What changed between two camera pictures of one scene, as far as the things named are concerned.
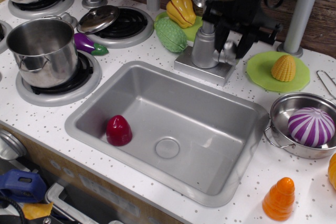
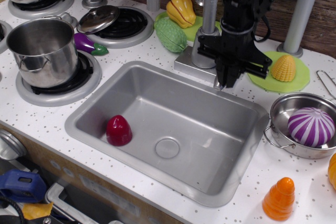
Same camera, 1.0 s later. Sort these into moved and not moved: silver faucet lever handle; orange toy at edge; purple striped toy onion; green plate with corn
Moved: silver faucet lever handle
Not moved: green plate with corn; purple striped toy onion; orange toy at edge
